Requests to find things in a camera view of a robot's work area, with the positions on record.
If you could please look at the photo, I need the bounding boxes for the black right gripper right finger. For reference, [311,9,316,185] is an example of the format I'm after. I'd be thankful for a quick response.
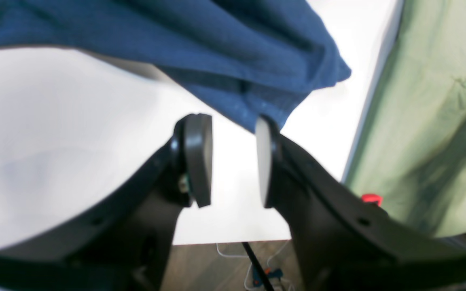
[255,116,466,291]

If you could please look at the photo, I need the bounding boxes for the dark blue t-shirt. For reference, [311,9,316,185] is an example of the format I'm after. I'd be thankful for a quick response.
[0,0,351,131]

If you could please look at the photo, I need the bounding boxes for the green cloth curtain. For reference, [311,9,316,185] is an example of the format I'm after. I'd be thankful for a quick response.
[345,0,466,236]

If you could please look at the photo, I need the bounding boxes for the red clamp on table edge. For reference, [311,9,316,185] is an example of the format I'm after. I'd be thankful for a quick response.
[361,193,383,207]

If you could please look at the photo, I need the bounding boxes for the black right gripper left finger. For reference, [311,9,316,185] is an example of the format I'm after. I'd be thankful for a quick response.
[0,114,213,291]

